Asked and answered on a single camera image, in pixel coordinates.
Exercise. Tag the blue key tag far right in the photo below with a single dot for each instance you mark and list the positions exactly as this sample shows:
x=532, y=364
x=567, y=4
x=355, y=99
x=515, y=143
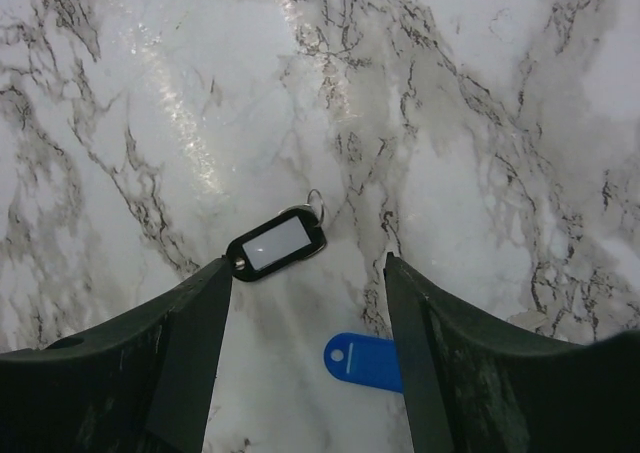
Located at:
x=363, y=360

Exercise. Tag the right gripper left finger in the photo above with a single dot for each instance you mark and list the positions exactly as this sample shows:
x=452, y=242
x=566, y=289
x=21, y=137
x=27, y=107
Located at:
x=140, y=382

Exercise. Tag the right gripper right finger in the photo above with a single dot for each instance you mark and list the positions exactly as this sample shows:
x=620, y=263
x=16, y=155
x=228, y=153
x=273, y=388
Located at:
x=475, y=383

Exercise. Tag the black clear key tag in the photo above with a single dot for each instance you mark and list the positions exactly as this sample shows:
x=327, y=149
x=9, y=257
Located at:
x=293, y=235

